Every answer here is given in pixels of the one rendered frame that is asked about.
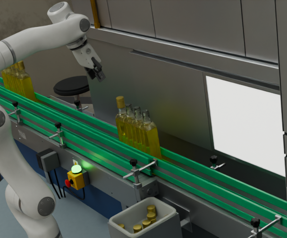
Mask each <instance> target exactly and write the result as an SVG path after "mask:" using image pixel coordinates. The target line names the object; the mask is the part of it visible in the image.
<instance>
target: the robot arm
mask: <svg viewBox="0 0 287 238"><path fill-rule="evenodd" d="M47 15H48V17H49V18H50V20H51V22H52V23H53V24H52V25H46V26H40V27H32V28H28V29H25V30H23V31H21V32H19V33H16V34H14V35H12V36H10V37H8V38H5V39H3V40H1V41H0V71H2V70H4V69H6V68H8V67H10V66H12V65H14V64H15V63H17V62H19V61H21V60H23V59H25V58H27V57H29V56H31V55H33V54H34V53H36V52H39V51H44V50H49V49H54V48H58V47H61V46H64V45H66V46H67V48H68V49H70V50H71V51H72V53H73V55H74V57H75V58H76V60H77V62H78V63H79V64H80V65H81V66H83V67H84V68H85V70H86V71H87V73H88V75H89V77H90V78H91V79H92V80H93V79H94V78H95V77H97V79H98V81H99V82H102V81H103V80H104V79H105V78H106V76H105V75H104V73H103V71H102V66H101V64H100V62H101V60H100V58H99V56H98V55H97V53H96V52H95V50H94V49H93V47H92V46H91V45H90V43H89V42H88V41H87V36H86V33H87V32H88V31H89V30H90V27H91V22H90V20H89V18H88V17H87V16H85V15H82V14H75V13H74V12H73V11H72V9H71V8H70V6H69V4H68V3H67V2H60V3H57V4H55V5H54V6H52V7H51V8H50V9H49V10H48V12H47ZM93 65H94V66H93ZM95 67H97V69H96V70H95ZM0 174H1V175H2V176H3V178H4V179H5V180H6V181H7V182H8V185H7V187H6V190H5V198H6V202H7V205H8V207H9V209H10V210H11V212H12V213H13V215H14V216H15V218H16V219H17V221H18V222H19V224H20V225H21V226H22V227H23V229H24V230H25V232H26V233H27V235H28V238H63V237H62V234H61V232H60V229H59V226H58V224H57V222H56V220H55V218H54V217H53V215H52V213H53V212H54V210H55V207H56V198H55V195H54V194H53V192H52V190H51V189H50V188H49V187H48V185H47V184H46V183H45V182H44V181H43V179H42V178H41V177H40V176H39V175H38V174H37V173H36V172H35V171H34V170H33V168H32V167H31V166H30V165H29V164H28V162H27V161H26V160H25V158H24V157H23V155H22V154H21V152H20V150H19V148H18V146H17V144H16V143H15V141H14V138H13V136H12V132H11V120H10V118H9V116H8V114H7V112H6V111H5V110H4V108H3V107H2V106H0Z"/></svg>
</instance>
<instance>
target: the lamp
mask: <svg viewBox="0 0 287 238"><path fill-rule="evenodd" d="M81 172H82V169H81V166H79V165H75V166H73V167H72V173H73V174H79V173H81Z"/></svg>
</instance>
